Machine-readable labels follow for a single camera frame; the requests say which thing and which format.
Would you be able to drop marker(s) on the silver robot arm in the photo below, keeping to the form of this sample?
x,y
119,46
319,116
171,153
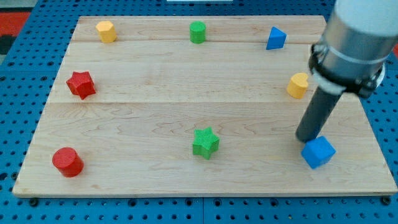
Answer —
x,y
351,53

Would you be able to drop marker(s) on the green star block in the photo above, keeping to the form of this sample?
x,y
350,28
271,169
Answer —
x,y
205,143

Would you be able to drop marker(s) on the red star block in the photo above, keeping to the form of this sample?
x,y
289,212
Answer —
x,y
81,84

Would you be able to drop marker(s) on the wooden board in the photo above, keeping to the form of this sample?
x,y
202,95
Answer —
x,y
154,88

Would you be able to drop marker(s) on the green cylinder block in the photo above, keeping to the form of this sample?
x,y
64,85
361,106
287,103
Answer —
x,y
197,32

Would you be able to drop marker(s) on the yellow heart block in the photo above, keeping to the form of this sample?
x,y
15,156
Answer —
x,y
298,85

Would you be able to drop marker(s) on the blue triangle block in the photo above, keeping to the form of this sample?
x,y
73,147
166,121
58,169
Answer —
x,y
276,39

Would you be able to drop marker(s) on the yellow hexagon block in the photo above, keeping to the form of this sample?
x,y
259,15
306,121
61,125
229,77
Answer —
x,y
106,31

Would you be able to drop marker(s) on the blue cube block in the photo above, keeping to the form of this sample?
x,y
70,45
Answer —
x,y
318,152

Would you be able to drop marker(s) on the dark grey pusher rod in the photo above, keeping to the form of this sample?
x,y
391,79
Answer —
x,y
316,114

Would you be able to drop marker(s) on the red cylinder block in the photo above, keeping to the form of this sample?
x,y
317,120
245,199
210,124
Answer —
x,y
67,161

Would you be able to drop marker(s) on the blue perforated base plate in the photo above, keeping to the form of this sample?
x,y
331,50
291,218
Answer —
x,y
40,32

